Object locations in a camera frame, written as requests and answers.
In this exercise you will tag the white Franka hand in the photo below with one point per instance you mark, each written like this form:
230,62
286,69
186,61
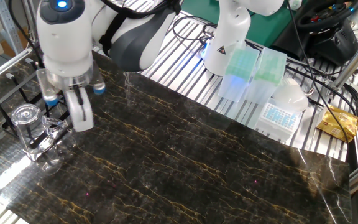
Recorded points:
89,121

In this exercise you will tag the clear glass jar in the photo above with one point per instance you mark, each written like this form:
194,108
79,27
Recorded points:
30,130

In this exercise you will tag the white Franka Panda arm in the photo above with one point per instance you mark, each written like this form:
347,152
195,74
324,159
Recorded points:
67,46

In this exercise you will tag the black marble pattern mat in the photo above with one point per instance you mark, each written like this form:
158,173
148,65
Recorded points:
166,155

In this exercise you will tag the green pipette tip box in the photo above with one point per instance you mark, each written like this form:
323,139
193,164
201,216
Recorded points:
269,71
239,71

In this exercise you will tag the blue pipette tip box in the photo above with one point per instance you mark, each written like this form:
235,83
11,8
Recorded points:
277,121

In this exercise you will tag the translucent white plastic lid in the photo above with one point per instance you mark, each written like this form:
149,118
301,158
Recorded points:
291,95

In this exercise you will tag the gold snack packet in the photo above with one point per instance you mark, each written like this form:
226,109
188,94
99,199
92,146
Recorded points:
337,123

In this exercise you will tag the black racing wheel controller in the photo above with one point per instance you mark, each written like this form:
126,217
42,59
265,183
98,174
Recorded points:
331,43

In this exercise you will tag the slotted steel post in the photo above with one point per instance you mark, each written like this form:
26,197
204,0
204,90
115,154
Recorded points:
6,25

